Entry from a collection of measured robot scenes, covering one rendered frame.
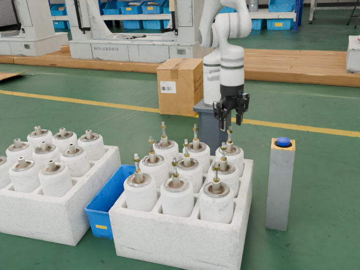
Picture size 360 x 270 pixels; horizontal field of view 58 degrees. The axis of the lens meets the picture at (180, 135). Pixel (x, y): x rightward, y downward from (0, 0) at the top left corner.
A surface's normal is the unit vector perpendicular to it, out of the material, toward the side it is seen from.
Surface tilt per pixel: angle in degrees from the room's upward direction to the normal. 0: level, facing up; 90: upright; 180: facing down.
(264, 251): 0
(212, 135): 90
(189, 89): 90
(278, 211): 90
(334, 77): 90
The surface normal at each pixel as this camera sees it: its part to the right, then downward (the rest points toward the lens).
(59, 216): -0.27, 0.43
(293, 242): -0.06, -0.90
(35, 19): 0.90, 0.14
